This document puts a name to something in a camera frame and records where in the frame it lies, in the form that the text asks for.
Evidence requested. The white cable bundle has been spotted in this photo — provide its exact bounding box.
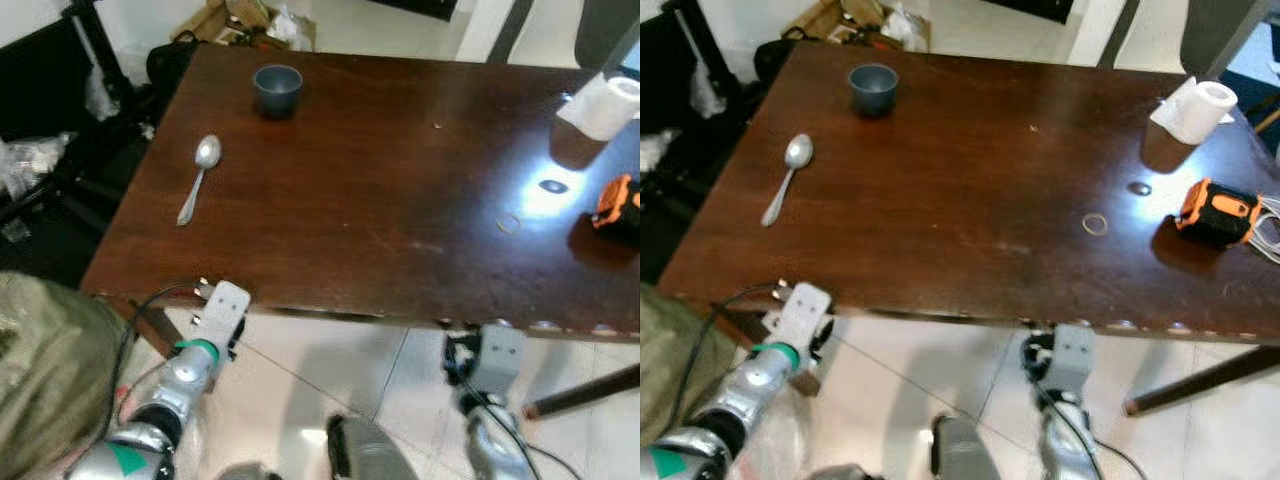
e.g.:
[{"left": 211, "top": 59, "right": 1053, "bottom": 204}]
[{"left": 1248, "top": 193, "right": 1280, "bottom": 263}]

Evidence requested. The clear plastic bag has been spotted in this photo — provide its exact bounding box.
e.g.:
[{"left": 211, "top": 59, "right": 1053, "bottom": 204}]
[
  {"left": 0, "top": 133, "right": 69, "bottom": 199},
  {"left": 640, "top": 130, "right": 669, "bottom": 173}
]

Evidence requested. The silver metal spoon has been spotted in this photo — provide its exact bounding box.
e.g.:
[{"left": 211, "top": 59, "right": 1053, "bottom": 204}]
[
  {"left": 760, "top": 133, "right": 814, "bottom": 228},
  {"left": 177, "top": 135, "right": 223, "bottom": 227}
]

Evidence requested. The orange black tape measure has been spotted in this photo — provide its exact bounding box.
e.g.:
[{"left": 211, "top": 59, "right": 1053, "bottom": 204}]
[
  {"left": 591, "top": 175, "right": 641, "bottom": 237},
  {"left": 1175, "top": 178, "right": 1263, "bottom": 248}
]

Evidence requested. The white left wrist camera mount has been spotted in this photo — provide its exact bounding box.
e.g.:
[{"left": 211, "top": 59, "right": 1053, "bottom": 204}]
[
  {"left": 193, "top": 281, "right": 252, "bottom": 348},
  {"left": 773, "top": 282, "right": 835, "bottom": 353}
]

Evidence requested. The black backpack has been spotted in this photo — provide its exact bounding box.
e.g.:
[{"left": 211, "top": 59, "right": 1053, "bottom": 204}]
[
  {"left": 146, "top": 40, "right": 201, "bottom": 93},
  {"left": 752, "top": 38, "right": 801, "bottom": 86}
]

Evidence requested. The brown cardboard box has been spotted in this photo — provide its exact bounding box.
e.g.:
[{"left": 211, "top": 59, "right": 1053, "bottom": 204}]
[
  {"left": 171, "top": 0, "right": 317, "bottom": 53},
  {"left": 782, "top": 0, "right": 932, "bottom": 53}
]

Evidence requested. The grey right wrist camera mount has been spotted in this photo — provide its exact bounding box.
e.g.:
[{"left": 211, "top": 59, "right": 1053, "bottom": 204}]
[
  {"left": 1049, "top": 323, "right": 1097, "bottom": 398},
  {"left": 477, "top": 322, "right": 529, "bottom": 397}
]

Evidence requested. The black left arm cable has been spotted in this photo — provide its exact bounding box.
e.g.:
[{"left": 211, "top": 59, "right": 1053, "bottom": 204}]
[
  {"left": 665, "top": 284, "right": 783, "bottom": 441},
  {"left": 112, "top": 282, "right": 208, "bottom": 421}
]

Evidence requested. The white toilet paper roll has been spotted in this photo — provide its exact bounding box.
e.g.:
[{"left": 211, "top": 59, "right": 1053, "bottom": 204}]
[
  {"left": 556, "top": 72, "right": 641, "bottom": 142},
  {"left": 1150, "top": 77, "right": 1239, "bottom": 146}
]

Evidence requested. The brown wooden table leg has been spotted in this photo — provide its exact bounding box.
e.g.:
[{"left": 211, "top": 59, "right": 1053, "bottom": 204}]
[
  {"left": 523, "top": 364, "right": 641, "bottom": 420},
  {"left": 1122, "top": 345, "right": 1280, "bottom": 417}
]

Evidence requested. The dark blue cup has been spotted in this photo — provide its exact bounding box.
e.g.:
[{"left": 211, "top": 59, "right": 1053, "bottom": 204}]
[
  {"left": 848, "top": 63, "right": 899, "bottom": 118},
  {"left": 253, "top": 65, "right": 304, "bottom": 119}
]

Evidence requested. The grey chair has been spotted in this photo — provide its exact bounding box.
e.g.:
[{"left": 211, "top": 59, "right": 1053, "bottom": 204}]
[
  {"left": 1179, "top": 0, "right": 1280, "bottom": 79},
  {"left": 574, "top": 0, "right": 641, "bottom": 73}
]

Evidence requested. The black office chair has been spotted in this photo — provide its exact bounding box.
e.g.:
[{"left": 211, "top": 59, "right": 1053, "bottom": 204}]
[
  {"left": 0, "top": 0, "right": 153, "bottom": 143},
  {"left": 640, "top": 0, "right": 743, "bottom": 136}
]

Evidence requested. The grey robot right leg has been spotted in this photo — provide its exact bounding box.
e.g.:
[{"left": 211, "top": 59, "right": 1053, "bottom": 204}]
[
  {"left": 929, "top": 414, "right": 1009, "bottom": 480},
  {"left": 327, "top": 414, "right": 418, "bottom": 480}
]

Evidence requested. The olive green fabric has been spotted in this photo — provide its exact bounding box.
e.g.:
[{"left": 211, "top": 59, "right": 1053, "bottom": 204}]
[
  {"left": 640, "top": 284, "right": 717, "bottom": 446},
  {"left": 0, "top": 272, "right": 128, "bottom": 480}
]

